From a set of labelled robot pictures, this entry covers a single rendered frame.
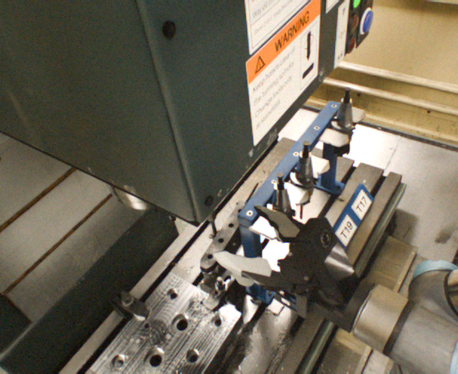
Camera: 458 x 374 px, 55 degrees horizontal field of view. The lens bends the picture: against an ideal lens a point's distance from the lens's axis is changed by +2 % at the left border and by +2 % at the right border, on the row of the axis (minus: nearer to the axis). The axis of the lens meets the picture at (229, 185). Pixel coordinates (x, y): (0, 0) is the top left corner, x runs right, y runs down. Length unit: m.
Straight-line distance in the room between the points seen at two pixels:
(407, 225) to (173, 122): 1.32
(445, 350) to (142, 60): 0.44
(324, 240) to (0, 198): 0.76
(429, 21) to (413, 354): 1.11
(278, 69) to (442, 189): 1.23
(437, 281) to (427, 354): 0.17
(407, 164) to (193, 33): 1.40
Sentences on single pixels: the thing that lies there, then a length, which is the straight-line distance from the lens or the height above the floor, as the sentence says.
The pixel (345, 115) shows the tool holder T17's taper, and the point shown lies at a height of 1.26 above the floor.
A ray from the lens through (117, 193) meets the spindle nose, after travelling 0.65.
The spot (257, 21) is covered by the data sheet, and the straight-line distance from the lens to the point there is 0.43.
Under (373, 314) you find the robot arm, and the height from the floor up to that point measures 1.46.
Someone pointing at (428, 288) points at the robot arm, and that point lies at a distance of 0.72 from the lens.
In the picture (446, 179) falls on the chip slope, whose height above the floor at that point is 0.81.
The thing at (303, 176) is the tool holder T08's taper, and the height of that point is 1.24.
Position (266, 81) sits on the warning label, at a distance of 0.47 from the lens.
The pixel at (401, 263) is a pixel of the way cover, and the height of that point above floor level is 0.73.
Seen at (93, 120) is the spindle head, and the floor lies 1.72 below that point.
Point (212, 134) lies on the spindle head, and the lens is 0.41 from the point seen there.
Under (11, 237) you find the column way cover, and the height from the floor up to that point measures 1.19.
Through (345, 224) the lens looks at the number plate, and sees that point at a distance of 1.29.
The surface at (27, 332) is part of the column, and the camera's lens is 1.40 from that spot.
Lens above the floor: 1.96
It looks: 46 degrees down
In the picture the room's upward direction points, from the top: 10 degrees counter-clockwise
